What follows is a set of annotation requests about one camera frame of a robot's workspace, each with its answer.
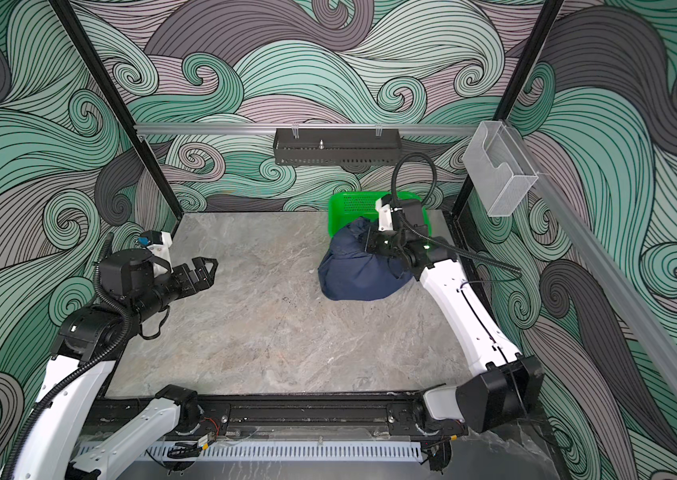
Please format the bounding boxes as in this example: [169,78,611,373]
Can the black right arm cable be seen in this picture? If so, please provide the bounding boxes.
[389,152,524,281]

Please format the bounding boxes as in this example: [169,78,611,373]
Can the white slotted cable duct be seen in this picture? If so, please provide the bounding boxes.
[73,440,425,464]

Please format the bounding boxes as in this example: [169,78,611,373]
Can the clear plastic wall holder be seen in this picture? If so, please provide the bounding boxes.
[463,121,539,218]

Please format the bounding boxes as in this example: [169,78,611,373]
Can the black corner frame post left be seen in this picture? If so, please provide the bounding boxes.
[48,0,184,221]

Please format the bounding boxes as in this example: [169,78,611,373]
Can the black corner frame post right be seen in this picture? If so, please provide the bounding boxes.
[452,1,564,218]

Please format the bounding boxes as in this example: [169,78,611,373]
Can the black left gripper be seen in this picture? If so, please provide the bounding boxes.
[133,256,218,328]

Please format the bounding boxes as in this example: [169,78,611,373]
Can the black corner frame post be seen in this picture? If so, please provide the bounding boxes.
[452,1,564,218]
[48,0,184,221]

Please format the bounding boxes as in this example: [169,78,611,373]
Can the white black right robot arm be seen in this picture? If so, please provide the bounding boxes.
[366,194,545,435]

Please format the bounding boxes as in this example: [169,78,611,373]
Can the aluminium rail wall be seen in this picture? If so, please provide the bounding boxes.
[500,121,677,398]
[134,122,478,137]

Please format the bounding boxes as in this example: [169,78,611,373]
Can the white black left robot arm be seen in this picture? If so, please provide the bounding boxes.
[0,231,218,479]

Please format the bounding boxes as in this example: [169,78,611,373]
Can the aluminium rail right wall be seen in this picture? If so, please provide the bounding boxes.
[500,121,677,398]

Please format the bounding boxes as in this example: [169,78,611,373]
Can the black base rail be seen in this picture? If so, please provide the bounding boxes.
[73,391,547,442]

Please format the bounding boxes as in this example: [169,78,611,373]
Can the dark blue denim trousers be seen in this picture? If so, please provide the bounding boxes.
[318,217,413,301]

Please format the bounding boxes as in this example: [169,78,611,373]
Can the aluminium rail back wall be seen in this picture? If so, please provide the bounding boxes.
[134,122,478,137]

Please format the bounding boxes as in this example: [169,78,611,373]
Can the green plastic laundry basket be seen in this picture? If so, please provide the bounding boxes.
[328,191,432,238]

